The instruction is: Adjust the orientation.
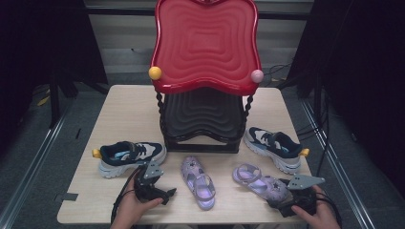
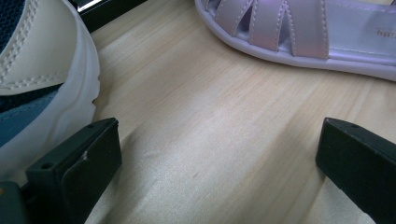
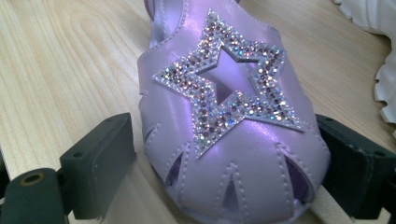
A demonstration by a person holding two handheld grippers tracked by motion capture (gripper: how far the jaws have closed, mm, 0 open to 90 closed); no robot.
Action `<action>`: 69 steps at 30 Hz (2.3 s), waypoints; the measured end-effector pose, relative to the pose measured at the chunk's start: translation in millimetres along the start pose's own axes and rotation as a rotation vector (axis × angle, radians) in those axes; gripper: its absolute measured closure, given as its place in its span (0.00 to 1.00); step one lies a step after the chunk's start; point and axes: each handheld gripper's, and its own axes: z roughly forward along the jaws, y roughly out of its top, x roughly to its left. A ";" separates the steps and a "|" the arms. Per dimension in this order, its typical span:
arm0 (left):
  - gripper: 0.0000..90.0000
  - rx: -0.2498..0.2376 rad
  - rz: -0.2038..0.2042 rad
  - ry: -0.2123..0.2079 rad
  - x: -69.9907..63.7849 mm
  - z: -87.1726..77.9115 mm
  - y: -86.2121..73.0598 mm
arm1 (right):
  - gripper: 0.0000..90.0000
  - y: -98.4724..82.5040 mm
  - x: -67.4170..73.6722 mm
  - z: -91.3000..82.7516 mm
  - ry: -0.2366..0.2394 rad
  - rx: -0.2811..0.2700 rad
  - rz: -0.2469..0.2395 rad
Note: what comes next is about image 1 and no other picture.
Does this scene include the person's right hand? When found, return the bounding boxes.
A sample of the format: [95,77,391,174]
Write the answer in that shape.
[291,185,342,229]

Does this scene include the purple sandal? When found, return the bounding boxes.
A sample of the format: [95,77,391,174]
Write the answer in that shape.
[232,162,291,203]
[181,155,217,212]

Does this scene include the grey tape piece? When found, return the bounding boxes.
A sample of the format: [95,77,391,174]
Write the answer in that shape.
[55,192,79,203]

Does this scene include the black metal stand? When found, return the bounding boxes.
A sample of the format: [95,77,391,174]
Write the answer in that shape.
[47,73,62,130]

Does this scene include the person's left hand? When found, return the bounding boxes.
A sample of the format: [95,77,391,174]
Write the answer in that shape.
[110,182,164,229]

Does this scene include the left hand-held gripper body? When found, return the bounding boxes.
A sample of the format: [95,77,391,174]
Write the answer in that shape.
[133,160,165,203]

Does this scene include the metal floor rail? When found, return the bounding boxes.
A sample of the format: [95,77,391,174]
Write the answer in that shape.
[0,104,75,229]
[300,98,376,229]

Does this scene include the black floor cables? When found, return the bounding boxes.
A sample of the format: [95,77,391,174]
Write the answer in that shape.
[263,61,293,84]

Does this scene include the red and black shoe rack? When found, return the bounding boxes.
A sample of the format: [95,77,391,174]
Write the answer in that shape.
[148,0,265,155]

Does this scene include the black curtain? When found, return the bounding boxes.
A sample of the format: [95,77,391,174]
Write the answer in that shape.
[286,0,405,198]
[0,0,109,156]

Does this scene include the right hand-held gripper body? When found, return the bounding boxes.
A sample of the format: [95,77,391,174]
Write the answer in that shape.
[286,174,326,211]

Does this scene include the pink ball knob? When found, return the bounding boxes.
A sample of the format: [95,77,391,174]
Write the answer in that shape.
[250,69,265,84]

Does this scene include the right hand-held gripper cable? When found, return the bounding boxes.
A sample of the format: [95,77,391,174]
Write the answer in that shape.
[314,190,344,229]

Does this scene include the yellow ball knob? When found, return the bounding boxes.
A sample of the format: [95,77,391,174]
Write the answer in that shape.
[148,66,162,81]

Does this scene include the navy and white sneaker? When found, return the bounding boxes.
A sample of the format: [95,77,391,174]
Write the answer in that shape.
[92,140,167,179]
[243,126,310,176]

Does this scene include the left hand-held gripper cable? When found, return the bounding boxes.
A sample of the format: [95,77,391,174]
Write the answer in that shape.
[110,168,141,223]

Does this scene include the hand-held gripper cable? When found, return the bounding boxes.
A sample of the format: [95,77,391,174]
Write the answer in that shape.
[110,168,141,223]
[314,190,344,229]

